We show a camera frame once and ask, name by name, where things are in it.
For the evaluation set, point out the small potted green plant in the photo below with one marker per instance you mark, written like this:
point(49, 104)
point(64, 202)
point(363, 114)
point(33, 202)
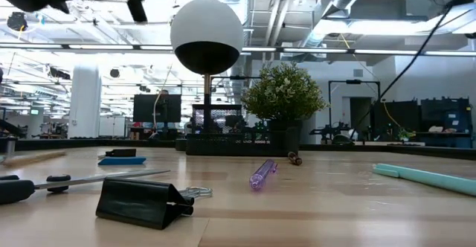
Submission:
point(284, 90)

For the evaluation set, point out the black tubular stand frame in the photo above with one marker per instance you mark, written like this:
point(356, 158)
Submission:
point(353, 82)

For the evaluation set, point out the black background robot arm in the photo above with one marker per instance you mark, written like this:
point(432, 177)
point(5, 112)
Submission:
point(327, 131)

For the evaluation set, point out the black monitor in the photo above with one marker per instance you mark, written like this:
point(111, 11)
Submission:
point(396, 115)
point(148, 109)
point(442, 113)

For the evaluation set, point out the white column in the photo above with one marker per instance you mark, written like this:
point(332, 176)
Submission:
point(85, 102)

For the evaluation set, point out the white globe table lamp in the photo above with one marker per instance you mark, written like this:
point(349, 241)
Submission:
point(206, 24)

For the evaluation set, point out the blue eraser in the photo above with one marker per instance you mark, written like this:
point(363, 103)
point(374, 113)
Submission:
point(122, 161)

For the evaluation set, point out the grey metal cylinder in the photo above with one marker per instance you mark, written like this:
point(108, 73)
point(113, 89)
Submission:
point(9, 146)

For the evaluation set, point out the yellow wooden pencil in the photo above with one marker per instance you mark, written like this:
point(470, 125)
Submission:
point(33, 158)

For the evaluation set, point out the black ceiling camera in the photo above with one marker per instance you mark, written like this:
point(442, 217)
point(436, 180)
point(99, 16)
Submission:
point(16, 21)

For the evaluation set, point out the small black binder clip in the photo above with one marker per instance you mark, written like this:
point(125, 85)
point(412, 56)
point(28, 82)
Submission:
point(121, 152)

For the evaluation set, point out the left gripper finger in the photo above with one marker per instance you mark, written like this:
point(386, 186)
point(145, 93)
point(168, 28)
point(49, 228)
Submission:
point(137, 7)

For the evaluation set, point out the black aluminium table frame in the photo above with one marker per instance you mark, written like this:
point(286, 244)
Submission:
point(74, 144)

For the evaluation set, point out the large black binder clip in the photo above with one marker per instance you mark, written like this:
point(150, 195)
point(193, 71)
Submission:
point(141, 202)

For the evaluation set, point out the metal scissors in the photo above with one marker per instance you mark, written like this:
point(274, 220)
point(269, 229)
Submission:
point(15, 191)

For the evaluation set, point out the tiny green desk plant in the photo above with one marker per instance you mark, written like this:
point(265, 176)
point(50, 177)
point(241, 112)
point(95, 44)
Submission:
point(405, 134)

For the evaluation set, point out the mint green pen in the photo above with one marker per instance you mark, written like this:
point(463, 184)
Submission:
point(427, 179)

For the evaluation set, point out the translucent purple pen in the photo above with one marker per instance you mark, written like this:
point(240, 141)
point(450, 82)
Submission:
point(261, 174)

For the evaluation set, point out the black mesh desk organizer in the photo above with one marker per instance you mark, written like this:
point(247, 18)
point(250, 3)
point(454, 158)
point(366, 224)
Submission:
point(223, 144)

